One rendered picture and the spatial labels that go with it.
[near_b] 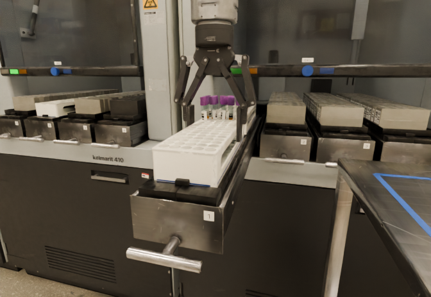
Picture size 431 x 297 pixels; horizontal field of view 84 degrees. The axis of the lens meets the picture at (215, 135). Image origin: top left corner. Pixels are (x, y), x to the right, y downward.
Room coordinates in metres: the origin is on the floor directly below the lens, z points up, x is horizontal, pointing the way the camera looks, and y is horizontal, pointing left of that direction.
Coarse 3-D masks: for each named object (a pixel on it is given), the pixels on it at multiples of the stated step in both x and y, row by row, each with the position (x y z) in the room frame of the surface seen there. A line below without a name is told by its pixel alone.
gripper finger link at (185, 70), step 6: (180, 60) 0.51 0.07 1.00; (186, 60) 0.51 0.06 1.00; (186, 66) 0.50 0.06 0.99; (180, 72) 0.51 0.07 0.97; (186, 72) 0.51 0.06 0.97; (180, 78) 0.51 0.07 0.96; (186, 78) 0.52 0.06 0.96; (180, 84) 0.51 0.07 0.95; (186, 84) 0.53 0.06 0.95; (180, 90) 0.51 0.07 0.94; (174, 96) 0.51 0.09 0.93; (180, 96) 0.51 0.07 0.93; (174, 102) 0.51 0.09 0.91
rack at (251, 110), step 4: (256, 104) 0.89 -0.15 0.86; (220, 108) 0.76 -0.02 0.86; (248, 108) 0.77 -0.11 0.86; (252, 108) 0.76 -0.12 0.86; (256, 108) 0.90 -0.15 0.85; (220, 112) 0.68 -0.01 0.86; (248, 112) 0.68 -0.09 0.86; (252, 112) 0.89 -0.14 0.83; (248, 116) 0.66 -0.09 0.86; (252, 116) 0.83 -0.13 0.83; (248, 120) 0.83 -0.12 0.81; (252, 120) 0.77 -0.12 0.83; (244, 124) 0.62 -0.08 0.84; (248, 124) 0.69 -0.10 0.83; (244, 128) 0.62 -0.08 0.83; (248, 128) 0.67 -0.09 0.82; (244, 132) 0.62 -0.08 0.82
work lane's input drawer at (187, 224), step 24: (240, 168) 0.41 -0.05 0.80; (144, 192) 0.31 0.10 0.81; (168, 192) 0.30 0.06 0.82; (192, 192) 0.29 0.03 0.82; (216, 192) 0.29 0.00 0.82; (144, 216) 0.30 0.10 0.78; (168, 216) 0.29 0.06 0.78; (192, 216) 0.28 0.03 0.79; (216, 216) 0.28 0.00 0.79; (168, 240) 0.29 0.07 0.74; (192, 240) 0.28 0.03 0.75; (216, 240) 0.28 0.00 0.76; (168, 264) 0.24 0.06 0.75; (192, 264) 0.24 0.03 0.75
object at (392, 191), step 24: (360, 168) 0.37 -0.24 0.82; (384, 168) 0.37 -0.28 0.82; (408, 168) 0.37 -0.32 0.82; (336, 192) 0.41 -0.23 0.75; (360, 192) 0.29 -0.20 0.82; (384, 192) 0.29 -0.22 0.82; (408, 192) 0.29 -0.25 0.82; (336, 216) 0.40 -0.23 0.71; (384, 216) 0.23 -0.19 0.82; (408, 216) 0.23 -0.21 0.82; (336, 240) 0.40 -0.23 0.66; (384, 240) 0.21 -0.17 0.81; (408, 240) 0.20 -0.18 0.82; (336, 264) 0.40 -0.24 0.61; (408, 264) 0.17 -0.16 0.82; (336, 288) 0.40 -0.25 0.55
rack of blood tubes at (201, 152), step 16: (192, 128) 0.47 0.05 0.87; (208, 128) 0.48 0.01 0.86; (224, 128) 0.47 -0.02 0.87; (160, 144) 0.36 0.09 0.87; (176, 144) 0.37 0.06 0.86; (192, 144) 0.37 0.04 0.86; (208, 144) 0.36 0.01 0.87; (224, 144) 0.37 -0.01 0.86; (240, 144) 0.53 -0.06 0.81; (160, 160) 0.33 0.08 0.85; (176, 160) 0.33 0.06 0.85; (192, 160) 0.32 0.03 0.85; (208, 160) 0.31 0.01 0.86; (224, 160) 0.44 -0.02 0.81; (160, 176) 0.33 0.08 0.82; (176, 176) 0.33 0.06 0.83; (192, 176) 0.32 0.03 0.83; (208, 176) 0.31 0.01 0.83
